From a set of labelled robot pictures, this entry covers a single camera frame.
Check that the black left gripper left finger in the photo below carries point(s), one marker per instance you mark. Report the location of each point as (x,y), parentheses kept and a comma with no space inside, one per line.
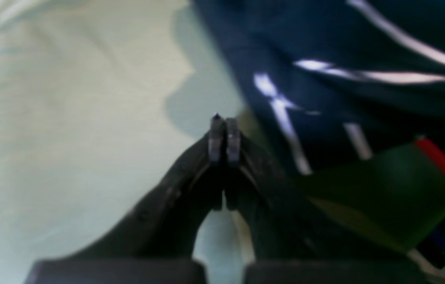
(153,243)

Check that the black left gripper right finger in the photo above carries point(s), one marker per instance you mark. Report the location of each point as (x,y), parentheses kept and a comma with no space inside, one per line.
(293,240)

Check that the navy white striped T-shirt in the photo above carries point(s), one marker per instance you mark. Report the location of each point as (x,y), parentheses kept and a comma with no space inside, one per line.
(335,81)

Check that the light green table cloth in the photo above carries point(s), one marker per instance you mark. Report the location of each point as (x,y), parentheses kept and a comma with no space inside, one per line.
(99,97)

